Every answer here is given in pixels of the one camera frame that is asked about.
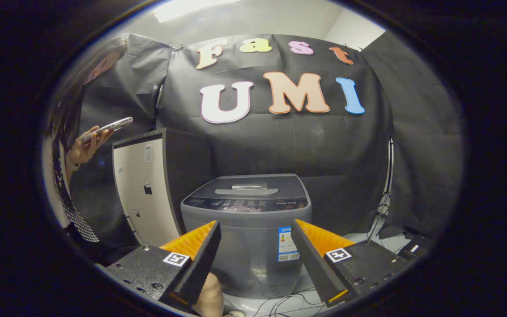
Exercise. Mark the black backdrop cloth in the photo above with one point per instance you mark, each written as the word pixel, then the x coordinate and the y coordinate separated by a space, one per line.
pixel 324 149

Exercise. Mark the smartphone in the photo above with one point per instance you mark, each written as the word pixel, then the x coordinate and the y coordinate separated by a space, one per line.
pixel 112 125

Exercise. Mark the white and black cabinet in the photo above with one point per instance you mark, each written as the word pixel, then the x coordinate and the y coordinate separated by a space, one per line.
pixel 148 198

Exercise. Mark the black box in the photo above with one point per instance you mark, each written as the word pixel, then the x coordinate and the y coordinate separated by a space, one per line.
pixel 414 247

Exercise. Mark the dark washing machine lid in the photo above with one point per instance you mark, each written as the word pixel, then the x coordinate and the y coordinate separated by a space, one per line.
pixel 280 187

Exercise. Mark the grey washing machine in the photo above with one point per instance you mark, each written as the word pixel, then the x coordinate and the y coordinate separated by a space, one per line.
pixel 244 251

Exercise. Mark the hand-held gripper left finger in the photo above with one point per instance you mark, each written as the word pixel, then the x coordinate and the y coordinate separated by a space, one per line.
pixel 200 259

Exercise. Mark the metal light stand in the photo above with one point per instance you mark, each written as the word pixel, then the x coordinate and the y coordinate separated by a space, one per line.
pixel 385 202

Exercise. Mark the person's knee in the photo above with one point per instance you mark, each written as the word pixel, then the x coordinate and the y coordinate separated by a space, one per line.
pixel 209 295

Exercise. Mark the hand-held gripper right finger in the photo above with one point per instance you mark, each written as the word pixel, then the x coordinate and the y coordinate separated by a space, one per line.
pixel 314 259

